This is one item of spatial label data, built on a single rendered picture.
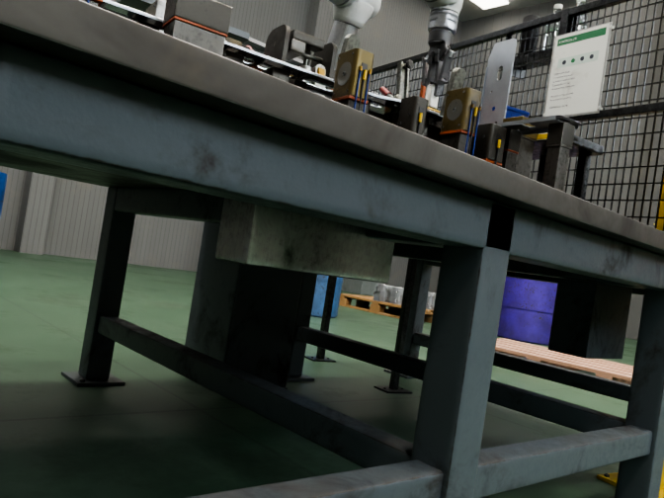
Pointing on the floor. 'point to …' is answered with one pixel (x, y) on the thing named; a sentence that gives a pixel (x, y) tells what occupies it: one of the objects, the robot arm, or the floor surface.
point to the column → (243, 312)
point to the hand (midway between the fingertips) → (431, 97)
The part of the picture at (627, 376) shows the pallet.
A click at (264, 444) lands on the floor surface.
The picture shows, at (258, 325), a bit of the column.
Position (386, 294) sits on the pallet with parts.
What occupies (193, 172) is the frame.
